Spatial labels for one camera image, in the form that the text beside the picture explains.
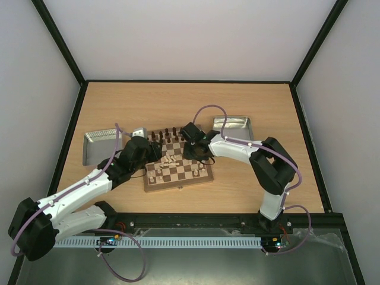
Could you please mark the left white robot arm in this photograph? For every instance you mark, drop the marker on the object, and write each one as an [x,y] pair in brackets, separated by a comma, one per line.
[37,225]

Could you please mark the dark chess pieces row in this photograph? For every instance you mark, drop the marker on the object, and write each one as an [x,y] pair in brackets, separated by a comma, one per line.
[166,135]

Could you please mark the pile of white pieces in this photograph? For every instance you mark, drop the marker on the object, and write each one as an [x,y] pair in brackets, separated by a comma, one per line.
[169,161]

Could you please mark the silver metal tin lid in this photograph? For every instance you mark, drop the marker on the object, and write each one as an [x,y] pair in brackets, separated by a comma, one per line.
[99,145]

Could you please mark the black mounting rail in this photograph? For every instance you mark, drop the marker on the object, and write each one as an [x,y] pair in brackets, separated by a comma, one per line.
[247,223]

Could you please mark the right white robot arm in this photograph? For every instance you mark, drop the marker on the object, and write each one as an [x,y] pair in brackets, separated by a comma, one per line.
[272,165]

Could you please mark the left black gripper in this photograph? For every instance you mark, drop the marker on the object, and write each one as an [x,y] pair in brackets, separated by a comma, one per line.
[155,154]

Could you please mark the wooden chess board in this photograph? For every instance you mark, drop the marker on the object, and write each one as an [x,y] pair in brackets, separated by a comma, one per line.
[176,177]

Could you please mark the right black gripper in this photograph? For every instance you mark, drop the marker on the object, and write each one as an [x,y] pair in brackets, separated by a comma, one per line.
[193,151]

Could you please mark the yellow metal tin box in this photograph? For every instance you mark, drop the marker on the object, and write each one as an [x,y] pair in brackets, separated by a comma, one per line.
[239,128]

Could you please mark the light blue cable duct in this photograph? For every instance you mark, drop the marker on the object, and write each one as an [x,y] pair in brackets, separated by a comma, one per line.
[162,242]

